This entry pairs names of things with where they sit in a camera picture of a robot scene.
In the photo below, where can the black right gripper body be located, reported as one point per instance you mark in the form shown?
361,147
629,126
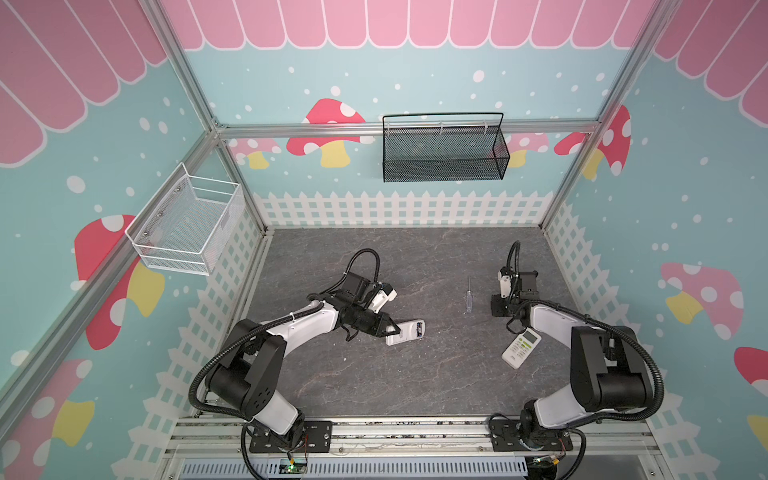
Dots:
500,304

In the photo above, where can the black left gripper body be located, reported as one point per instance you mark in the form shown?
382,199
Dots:
364,319

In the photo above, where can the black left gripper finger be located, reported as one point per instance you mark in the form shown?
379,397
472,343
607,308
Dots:
384,321
389,331

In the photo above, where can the white remote control back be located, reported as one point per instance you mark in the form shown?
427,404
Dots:
410,330

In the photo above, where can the clear handle screwdriver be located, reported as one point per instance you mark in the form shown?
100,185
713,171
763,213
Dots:
469,297

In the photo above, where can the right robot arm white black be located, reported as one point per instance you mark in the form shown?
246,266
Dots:
612,377

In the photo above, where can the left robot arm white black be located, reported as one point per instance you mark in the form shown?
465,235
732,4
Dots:
241,380

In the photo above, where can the white air conditioner remote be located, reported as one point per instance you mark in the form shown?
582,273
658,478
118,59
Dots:
521,348

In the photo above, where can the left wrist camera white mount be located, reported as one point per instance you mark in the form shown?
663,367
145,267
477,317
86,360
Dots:
383,294

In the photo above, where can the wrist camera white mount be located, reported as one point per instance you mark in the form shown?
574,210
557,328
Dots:
507,278
383,294

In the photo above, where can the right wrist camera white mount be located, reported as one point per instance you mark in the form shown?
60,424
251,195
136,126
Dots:
507,278

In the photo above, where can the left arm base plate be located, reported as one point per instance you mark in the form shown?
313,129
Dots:
311,436

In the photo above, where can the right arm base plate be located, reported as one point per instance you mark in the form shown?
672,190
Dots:
509,434

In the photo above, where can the black mesh wall basket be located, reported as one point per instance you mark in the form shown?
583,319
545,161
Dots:
438,147

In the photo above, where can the white wire wall basket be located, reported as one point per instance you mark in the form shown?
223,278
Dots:
187,224

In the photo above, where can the aluminium front rail frame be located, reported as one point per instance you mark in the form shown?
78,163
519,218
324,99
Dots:
411,447

